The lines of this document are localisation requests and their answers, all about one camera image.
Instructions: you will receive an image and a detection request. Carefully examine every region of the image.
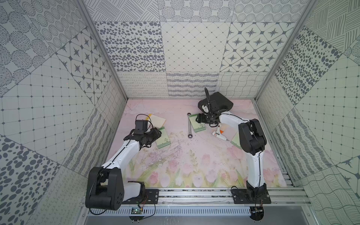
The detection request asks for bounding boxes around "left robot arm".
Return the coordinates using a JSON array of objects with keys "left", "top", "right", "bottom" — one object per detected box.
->
[{"left": 85, "top": 127, "right": 162, "bottom": 211}]

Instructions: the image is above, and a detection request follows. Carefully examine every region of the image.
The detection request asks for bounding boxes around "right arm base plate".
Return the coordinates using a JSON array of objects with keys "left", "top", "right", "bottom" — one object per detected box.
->
[{"left": 230, "top": 188, "right": 272, "bottom": 205}]

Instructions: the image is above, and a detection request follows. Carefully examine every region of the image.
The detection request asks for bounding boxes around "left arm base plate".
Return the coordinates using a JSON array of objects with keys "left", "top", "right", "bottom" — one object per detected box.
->
[{"left": 122, "top": 189, "right": 159, "bottom": 205}]

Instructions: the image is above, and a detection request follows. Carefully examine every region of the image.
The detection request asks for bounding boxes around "right circuit board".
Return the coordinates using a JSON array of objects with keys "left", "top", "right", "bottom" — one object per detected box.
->
[{"left": 250, "top": 207, "right": 264, "bottom": 221}]

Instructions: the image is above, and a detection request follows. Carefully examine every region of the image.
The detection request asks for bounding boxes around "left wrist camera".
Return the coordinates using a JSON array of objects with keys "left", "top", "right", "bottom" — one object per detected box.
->
[{"left": 135, "top": 120, "right": 149, "bottom": 132}]

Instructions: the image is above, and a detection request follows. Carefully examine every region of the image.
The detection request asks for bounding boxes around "silver ratchet wrench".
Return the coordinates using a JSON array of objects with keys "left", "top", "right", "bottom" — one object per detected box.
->
[{"left": 187, "top": 113, "right": 193, "bottom": 139}]

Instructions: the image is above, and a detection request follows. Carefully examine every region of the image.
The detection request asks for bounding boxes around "white orange glue gun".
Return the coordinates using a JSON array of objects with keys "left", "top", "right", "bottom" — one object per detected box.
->
[{"left": 212, "top": 124, "right": 229, "bottom": 141}]

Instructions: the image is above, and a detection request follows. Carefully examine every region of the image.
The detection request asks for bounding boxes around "aluminium rail frame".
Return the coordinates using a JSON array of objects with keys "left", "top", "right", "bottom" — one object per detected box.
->
[{"left": 80, "top": 187, "right": 313, "bottom": 207}]

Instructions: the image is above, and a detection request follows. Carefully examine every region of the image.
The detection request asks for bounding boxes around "yellow-top memo pad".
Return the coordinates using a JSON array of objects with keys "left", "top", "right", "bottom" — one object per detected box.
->
[{"left": 146, "top": 113, "right": 166, "bottom": 128}]

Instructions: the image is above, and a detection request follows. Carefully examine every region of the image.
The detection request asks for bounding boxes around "left circuit board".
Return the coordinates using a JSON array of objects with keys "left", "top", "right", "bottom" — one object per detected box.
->
[{"left": 130, "top": 207, "right": 143, "bottom": 216}]

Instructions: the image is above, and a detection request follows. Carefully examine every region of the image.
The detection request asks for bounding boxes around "green memo pad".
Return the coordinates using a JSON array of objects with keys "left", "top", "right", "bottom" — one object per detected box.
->
[
  {"left": 156, "top": 127, "right": 171, "bottom": 149},
  {"left": 188, "top": 114, "right": 206, "bottom": 133}
]

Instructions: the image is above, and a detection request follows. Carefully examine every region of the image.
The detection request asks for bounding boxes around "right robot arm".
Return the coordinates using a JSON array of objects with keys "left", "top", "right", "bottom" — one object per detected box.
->
[{"left": 196, "top": 105, "right": 267, "bottom": 195}]

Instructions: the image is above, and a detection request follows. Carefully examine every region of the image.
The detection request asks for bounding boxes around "circuit board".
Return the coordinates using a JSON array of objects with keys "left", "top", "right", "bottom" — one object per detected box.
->
[
  {"left": 130, "top": 207, "right": 143, "bottom": 216},
  {"left": 250, "top": 207, "right": 264, "bottom": 221}
]

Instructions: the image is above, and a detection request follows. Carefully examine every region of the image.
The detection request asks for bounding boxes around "black plastic tool case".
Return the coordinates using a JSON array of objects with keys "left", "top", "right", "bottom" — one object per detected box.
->
[{"left": 198, "top": 92, "right": 233, "bottom": 114}]

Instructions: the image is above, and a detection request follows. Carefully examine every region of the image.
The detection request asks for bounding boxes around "torn green memo page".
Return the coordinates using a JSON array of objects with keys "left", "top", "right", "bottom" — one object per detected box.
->
[{"left": 231, "top": 132, "right": 242, "bottom": 150}]

